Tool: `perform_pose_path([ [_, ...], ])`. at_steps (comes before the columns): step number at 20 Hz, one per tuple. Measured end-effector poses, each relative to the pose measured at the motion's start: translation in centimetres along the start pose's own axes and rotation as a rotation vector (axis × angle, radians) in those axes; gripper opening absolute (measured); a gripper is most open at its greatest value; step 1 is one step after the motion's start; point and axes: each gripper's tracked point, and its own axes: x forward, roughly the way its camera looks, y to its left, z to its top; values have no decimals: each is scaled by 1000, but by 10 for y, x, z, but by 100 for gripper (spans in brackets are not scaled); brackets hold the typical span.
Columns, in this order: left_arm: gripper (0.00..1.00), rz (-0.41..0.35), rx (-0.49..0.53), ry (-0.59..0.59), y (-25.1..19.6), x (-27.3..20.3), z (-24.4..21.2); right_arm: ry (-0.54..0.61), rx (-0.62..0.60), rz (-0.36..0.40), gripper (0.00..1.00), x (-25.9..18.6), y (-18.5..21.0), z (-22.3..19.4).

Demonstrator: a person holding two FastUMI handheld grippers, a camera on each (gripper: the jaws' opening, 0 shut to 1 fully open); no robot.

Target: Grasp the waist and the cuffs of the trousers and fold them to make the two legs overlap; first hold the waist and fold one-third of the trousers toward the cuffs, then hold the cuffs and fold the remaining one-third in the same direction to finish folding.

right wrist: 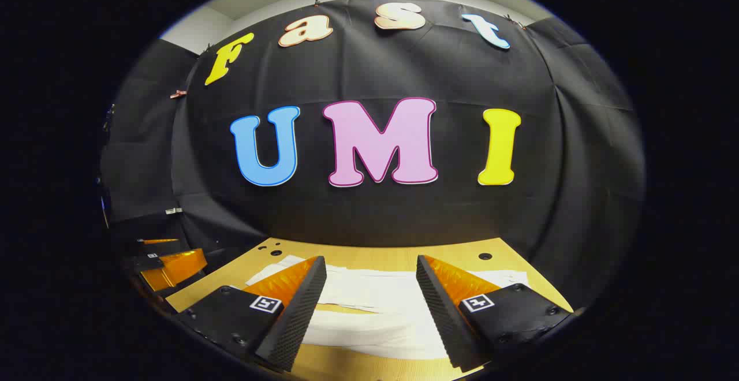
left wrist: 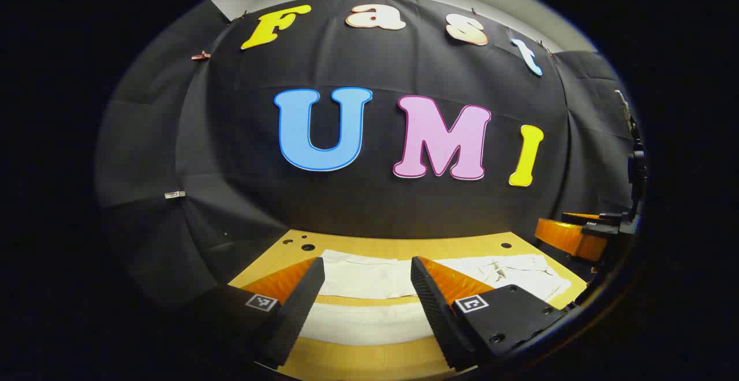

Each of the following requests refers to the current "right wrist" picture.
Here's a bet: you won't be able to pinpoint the black backdrop cloth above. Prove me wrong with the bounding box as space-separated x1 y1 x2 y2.
99 0 646 312

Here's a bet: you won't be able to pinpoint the white jeans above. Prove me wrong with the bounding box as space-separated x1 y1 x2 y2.
245 254 531 361

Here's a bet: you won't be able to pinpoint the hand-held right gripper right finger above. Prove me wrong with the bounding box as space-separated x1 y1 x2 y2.
416 254 574 373

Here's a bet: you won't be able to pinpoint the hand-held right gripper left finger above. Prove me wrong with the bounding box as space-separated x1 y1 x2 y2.
173 255 328 373

